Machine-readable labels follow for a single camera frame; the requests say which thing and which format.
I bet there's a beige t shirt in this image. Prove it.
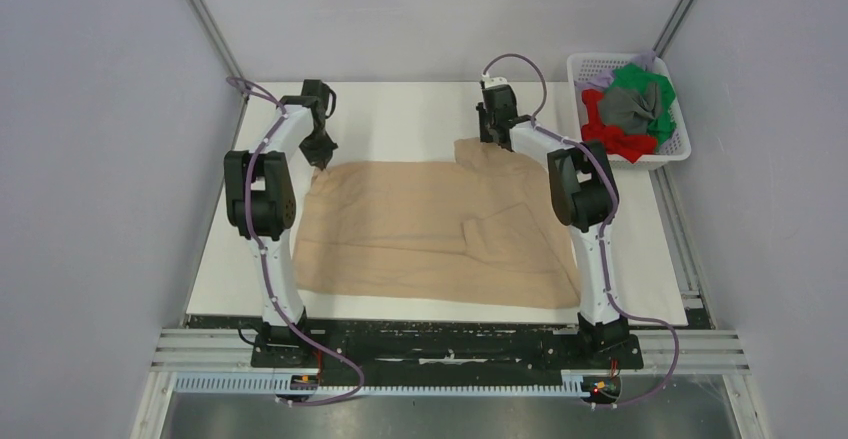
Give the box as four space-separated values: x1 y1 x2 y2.
293 139 581 309

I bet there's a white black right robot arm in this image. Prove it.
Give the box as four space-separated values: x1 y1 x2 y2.
476 78 630 367

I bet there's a grey t shirt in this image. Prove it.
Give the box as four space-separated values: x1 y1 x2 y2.
599 82 664 134

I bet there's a green t shirt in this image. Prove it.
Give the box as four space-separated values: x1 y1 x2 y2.
608 64 676 146

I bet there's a white slotted cable duct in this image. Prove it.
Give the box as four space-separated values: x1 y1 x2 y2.
173 371 591 398

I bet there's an aluminium frame rail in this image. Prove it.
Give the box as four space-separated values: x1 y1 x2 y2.
151 329 751 376

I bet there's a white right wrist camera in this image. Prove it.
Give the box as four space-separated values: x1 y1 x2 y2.
480 74 508 90

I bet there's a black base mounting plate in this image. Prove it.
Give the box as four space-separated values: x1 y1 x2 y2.
187 315 679 388

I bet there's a white plastic laundry basket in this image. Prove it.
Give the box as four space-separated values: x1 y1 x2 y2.
566 52 691 171

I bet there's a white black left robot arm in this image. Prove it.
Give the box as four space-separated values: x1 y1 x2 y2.
223 77 338 367

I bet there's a red t shirt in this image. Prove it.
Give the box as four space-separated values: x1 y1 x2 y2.
580 89 658 164

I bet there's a lilac t shirt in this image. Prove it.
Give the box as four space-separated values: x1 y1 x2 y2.
567 51 657 91

